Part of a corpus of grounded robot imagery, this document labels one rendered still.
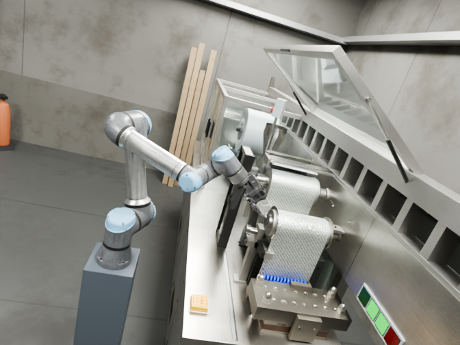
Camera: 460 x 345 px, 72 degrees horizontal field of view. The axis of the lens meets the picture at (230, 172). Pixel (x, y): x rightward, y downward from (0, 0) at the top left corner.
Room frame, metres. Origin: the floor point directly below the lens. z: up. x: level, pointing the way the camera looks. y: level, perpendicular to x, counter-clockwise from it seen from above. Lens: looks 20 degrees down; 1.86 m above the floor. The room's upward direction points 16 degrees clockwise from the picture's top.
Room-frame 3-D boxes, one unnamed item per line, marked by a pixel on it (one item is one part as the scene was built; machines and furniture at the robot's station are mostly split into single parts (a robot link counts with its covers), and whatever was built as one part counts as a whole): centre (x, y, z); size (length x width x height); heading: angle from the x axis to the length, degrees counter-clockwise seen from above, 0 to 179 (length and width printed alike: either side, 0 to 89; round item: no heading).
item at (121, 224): (1.14, 0.38, 1.07); 0.13 x 0.12 x 0.14; 165
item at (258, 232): (1.24, -0.18, 1.05); 0.06 x 0.05 x 0.31; 101
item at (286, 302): (1.07, -0.42, 1.00); 0.40 x 0.16 x 0.06; 101
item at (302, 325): (0.98, -0.46, 0.97); 0.10 x 0.03 x 0.11; 101
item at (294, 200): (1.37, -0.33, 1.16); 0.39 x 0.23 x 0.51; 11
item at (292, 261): (1.18, -0.36, 1.11); 0.23 x 0.01 x 0.18; 101
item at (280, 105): (1.76, -0.15, 1.66); 0.07 x 0.07 x 0.10; 75
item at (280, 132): (1.94, -0.20, 1.50); 0.14 x 0.14 x 0.06
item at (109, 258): (1.14, 0.39, 0.95); 0.15 x 0.15 x 0.10
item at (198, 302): (1.01, -0.03, 0.91); 0.07 x 0.07 x 0.02; 11
